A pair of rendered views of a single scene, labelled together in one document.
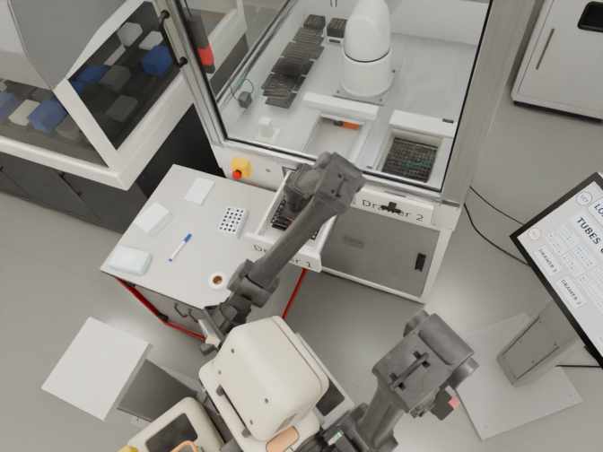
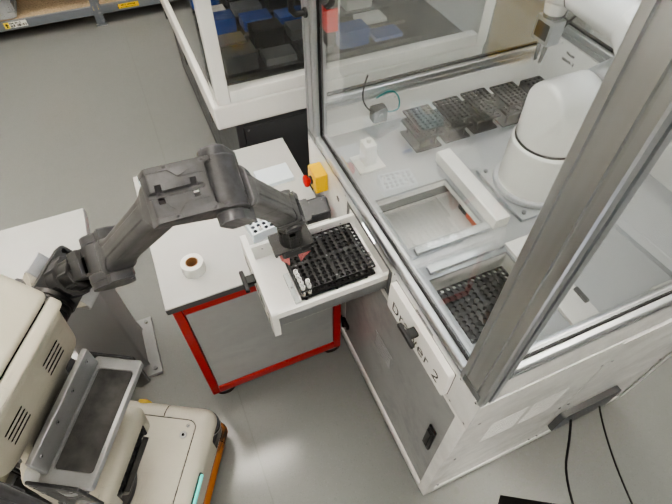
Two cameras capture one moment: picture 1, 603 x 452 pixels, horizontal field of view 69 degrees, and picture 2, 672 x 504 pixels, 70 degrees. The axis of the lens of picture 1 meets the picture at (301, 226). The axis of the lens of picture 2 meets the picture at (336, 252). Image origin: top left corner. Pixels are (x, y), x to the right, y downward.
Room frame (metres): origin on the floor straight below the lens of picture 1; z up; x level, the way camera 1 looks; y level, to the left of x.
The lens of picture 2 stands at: (0.29, -0.51, 1.96)
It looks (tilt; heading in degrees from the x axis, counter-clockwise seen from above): 51 degrees down; 34
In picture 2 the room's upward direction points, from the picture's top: straight up
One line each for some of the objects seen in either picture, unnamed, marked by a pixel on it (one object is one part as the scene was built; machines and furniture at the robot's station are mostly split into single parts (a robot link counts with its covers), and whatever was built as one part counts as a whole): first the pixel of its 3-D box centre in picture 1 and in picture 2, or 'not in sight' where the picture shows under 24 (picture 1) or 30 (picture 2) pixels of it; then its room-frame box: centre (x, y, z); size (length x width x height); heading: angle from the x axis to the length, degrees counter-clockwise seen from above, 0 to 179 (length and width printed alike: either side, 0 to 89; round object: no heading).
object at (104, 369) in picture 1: (140, 388); (89, 311); (0.56, 0.82, 0.38); 0.30 x 0.30 x 0.76; 57
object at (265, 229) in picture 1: (305, 208); (329, 262); (0.97, -0.03, 0.86); 0.40 x 0.26 x 0.06; 147
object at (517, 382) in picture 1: (540, 340); not in sight; (0.40, -0.81, 0.51); 0.50 x 0.45 x 1.02; 98
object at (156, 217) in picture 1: (153, 220); not in sight; (1.12, 0.60, 0.79); 0.13 x 0.09 x 0.05; 132
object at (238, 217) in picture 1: (232, 221); (265, 223); (1.04, 0.27, 0.78); 0.12 x 0.08 x 0.04; 154
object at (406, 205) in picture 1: (393, 205); (417, 336); (0.90, -0.35, 0.87); 0.29 x 0.02 x 0.11; 57
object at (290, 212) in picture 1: (294, 202); (290, 234); (0.85, 0.01, 1.08); 0.10 x 0.07 x 0.07; 147
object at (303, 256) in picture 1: (283, 252); (259, 283); (0.80, 0.08, 0.87); 0.29 x 0.02 x 0.11; 57
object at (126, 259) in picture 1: (130, 260); not in sight; (0.95, 0.70, 0.78); 0.15 x 0.10 x 0.04; 64
